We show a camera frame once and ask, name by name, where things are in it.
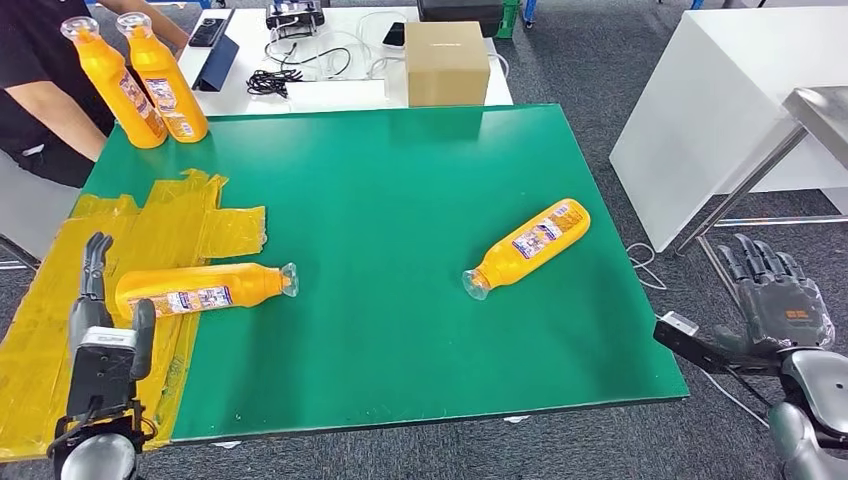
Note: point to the person's left forearm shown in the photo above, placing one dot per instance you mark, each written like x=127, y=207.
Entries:
x=152, y=20

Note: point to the white desk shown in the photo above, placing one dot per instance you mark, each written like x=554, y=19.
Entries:
x=252, y=106

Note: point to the black smartphone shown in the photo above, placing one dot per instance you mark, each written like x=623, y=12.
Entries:
x=394, y=33
x=206, y=33

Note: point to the person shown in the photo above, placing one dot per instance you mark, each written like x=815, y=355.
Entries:
x=26, y=66

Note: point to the orange plastic bottle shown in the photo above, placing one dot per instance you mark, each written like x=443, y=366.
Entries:
x=530, y=245
x=199, y=285
x=116, y=86
x=166, y=86

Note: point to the dark blue tablet case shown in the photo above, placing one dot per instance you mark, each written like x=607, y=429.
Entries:
x=218, y=65

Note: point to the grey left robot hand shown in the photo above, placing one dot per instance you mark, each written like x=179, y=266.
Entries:
x=93, y=278

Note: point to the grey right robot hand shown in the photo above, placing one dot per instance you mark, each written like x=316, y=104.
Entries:
x=785, y=311

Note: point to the grey chair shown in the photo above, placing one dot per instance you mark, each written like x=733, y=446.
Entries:
x=33, y=215

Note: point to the white paper scrap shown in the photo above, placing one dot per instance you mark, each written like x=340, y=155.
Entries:
x=515, y=419
x=226, y=445

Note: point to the black hard case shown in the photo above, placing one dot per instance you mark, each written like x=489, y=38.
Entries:
x=462, y=16

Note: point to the white cabinet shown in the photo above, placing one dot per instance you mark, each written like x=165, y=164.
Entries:
x=715, y=99

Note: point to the person's right forearm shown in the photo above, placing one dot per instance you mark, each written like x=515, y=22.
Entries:
x=66, y=119

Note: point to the brown cardboard box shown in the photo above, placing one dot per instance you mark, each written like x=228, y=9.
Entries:
x=447, y=64

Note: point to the stainless steel table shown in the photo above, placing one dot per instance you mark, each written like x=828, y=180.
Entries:
x=821, y=116

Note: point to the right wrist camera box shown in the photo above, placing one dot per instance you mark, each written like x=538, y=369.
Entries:
x=676, y=324

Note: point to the yellow tape patch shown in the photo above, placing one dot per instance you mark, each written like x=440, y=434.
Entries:
x=40, y=298

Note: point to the black electronic device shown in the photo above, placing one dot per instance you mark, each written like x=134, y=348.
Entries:
x=296, y=14

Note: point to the green box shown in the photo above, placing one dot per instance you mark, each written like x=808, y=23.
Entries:
x=510, y=18

